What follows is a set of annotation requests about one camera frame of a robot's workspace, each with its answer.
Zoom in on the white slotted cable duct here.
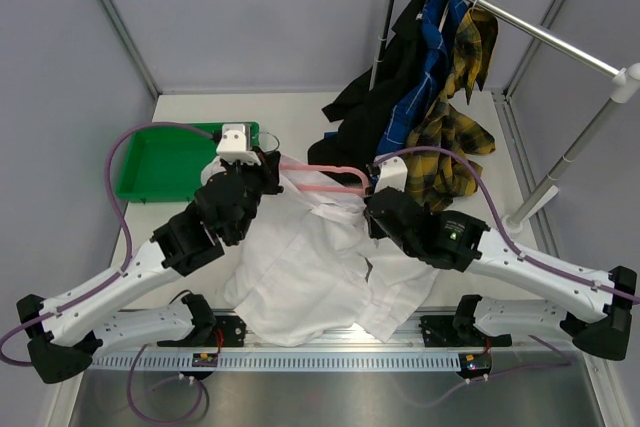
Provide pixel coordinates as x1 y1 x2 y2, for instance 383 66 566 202
90 350 461 373

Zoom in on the metal clothes rack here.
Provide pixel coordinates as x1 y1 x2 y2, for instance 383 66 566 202
367 0 640 271

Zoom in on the blue plaid shirt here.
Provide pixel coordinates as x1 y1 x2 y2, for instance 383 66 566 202
376 0 468 156

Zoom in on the yellow plaid shirt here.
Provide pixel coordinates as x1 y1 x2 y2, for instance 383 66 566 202
405 7 498 212

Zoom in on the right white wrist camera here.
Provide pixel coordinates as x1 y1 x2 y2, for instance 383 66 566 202
372 155 408 193

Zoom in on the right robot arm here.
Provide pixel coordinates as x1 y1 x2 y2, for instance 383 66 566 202
365 187 637 361

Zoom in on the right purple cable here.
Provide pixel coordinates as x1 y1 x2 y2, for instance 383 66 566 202
374 146 640 406

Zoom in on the green plastic tray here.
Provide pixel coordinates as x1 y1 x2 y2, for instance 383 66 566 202
115 121 261 203

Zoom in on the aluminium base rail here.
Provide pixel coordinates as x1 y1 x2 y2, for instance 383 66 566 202
87 303 569 358

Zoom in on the pink hanger with metal hook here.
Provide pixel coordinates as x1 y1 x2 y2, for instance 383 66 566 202
279 154 371 198

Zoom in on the black shirt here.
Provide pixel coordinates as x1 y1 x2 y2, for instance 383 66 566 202
307 0 427 171

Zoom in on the white shirt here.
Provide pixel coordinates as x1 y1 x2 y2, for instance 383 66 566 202
223 173 438 342

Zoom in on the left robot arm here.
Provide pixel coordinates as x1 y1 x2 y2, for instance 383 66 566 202
17 148 283 384

